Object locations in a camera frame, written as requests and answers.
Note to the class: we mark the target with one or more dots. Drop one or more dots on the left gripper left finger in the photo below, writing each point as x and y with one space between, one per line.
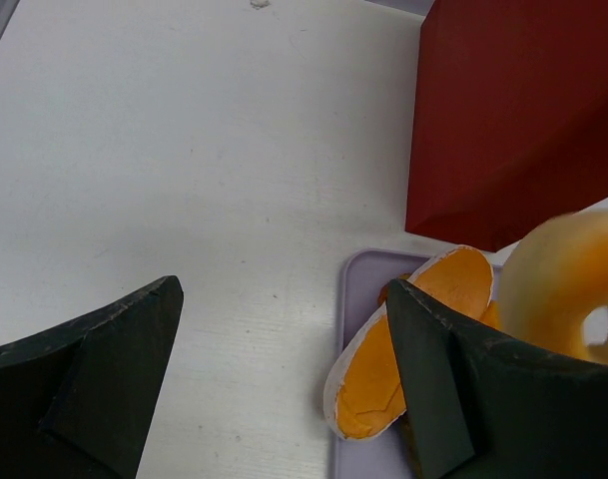
77 400

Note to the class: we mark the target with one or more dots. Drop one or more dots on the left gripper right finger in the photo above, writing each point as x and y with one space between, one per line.
483 404

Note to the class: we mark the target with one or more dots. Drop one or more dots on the long oval orange bread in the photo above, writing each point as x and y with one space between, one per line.
371 397

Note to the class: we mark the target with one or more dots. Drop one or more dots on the ring donut bread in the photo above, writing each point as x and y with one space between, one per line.
555 277

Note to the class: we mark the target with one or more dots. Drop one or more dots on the orange loaf bread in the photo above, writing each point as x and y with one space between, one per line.
490 316

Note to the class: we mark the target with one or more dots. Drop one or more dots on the red brown paper bag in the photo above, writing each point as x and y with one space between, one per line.
510 124

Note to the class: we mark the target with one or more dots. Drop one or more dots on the lilac plastic tray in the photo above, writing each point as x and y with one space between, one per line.
384 455

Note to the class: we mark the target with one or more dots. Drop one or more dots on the brown croissant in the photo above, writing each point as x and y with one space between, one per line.
383 293

